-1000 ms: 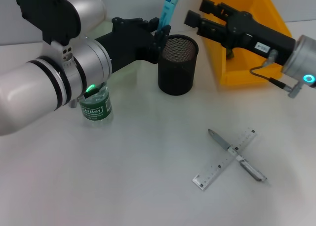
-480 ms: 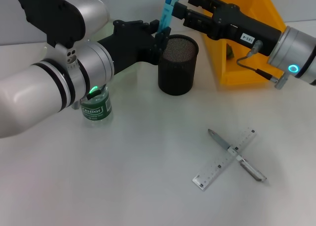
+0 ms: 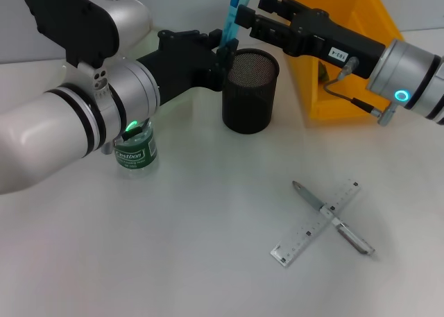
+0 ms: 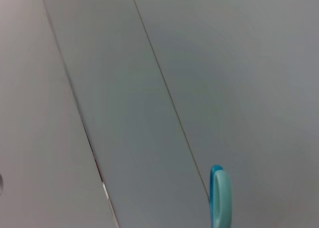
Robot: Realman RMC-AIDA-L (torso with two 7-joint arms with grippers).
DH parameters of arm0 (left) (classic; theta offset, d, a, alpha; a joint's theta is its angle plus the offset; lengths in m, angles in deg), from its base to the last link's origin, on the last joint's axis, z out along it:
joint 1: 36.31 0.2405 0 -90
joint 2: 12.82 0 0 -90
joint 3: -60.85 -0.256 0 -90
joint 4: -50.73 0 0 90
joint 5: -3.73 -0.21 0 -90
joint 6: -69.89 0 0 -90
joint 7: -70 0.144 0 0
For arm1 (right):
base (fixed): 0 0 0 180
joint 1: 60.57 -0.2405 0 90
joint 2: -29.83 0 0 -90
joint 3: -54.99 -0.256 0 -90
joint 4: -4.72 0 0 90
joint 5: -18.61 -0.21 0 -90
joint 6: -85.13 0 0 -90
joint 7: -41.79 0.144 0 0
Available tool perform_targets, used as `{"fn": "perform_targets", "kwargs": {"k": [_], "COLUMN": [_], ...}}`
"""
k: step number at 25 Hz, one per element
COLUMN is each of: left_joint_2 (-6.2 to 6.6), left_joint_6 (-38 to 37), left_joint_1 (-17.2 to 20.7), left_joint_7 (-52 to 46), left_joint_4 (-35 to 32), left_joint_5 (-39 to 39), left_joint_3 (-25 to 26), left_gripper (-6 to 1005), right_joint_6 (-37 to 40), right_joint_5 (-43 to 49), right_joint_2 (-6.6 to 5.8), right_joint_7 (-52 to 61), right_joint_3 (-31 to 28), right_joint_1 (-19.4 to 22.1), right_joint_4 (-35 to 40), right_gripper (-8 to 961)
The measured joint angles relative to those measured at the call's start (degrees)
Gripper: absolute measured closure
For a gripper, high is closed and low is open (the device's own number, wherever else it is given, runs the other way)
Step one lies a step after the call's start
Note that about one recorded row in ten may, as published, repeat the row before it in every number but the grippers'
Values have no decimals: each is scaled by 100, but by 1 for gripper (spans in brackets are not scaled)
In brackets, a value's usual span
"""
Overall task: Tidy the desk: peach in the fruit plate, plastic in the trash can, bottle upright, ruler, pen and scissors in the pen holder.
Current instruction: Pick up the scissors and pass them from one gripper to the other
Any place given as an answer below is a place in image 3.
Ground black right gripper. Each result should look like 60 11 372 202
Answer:
234 0 388 80

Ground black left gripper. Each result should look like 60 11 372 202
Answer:
136 28 239 107

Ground blue children's scissors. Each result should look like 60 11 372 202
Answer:
221 0 271 51

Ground green plastic wrapper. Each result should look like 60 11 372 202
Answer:
318 62 331 84

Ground clear green-label water bottle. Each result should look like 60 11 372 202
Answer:
112 119 160 179

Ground clear plastic ruler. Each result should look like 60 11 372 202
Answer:
270 178 362 269

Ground black mesh pen cup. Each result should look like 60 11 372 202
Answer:
221 48 280 135

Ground grey white pen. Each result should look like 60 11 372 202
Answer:
291 180 377 261

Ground grey right arm cable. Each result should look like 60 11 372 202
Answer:
323 55 399 126

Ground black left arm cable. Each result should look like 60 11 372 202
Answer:
112 126 145 148

